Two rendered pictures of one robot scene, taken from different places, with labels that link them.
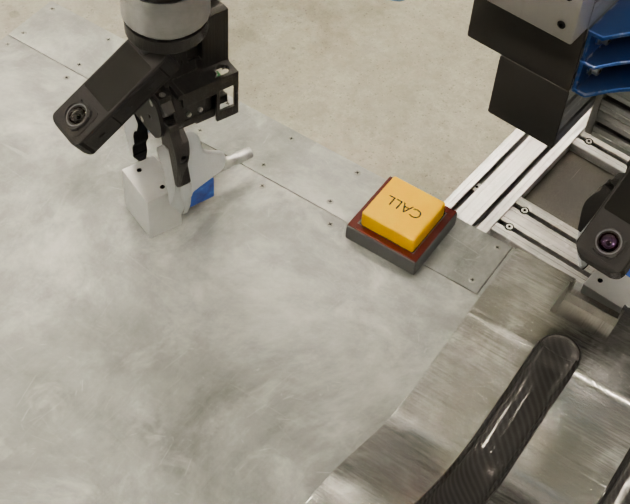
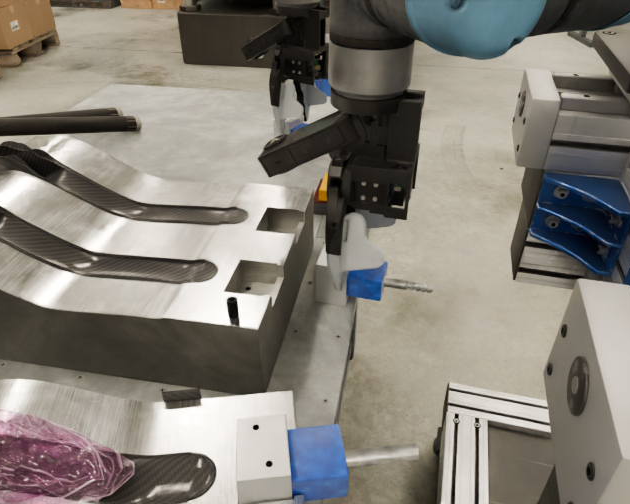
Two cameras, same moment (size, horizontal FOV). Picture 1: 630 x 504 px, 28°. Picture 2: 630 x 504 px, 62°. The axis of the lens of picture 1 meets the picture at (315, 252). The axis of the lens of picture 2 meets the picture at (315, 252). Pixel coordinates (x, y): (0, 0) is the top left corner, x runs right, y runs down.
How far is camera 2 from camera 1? 105 cm
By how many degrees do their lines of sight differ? 51
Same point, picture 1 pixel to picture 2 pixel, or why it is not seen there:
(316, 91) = not seen: hidden behind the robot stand
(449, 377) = (193, 189)
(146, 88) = (271, 34)
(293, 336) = not seen: hidden behind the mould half
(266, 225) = (308, 169)
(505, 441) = (156, 218)
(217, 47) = (313, 36)
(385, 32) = not seen: outside the picture
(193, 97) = (289, 54)
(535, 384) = (205, 218)
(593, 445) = (161, 244)
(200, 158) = (290, 101)
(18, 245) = (246, 125)
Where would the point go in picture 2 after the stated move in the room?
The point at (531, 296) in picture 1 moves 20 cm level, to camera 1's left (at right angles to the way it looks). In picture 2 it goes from (274, 199) to (236, 138)
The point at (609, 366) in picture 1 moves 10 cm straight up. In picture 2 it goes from (232, 235) to (222, 149)
